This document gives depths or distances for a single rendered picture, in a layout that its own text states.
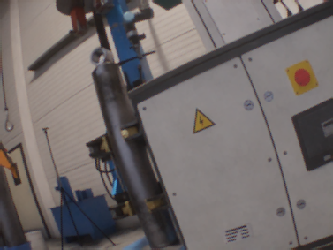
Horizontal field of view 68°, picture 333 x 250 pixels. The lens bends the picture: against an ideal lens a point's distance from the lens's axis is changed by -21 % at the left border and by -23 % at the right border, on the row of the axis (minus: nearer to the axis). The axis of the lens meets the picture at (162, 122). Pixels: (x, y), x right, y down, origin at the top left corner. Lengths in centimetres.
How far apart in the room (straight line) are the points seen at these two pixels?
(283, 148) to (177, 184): 25
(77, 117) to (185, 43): 212
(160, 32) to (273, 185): 388
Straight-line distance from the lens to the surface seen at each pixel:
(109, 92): 203
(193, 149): 64
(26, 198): 647
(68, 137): 515
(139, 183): 193
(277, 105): 59
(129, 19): 217
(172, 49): 418
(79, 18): 258
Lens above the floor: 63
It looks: 9 degrees up
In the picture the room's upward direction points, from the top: 19 degrees counter-clockwise
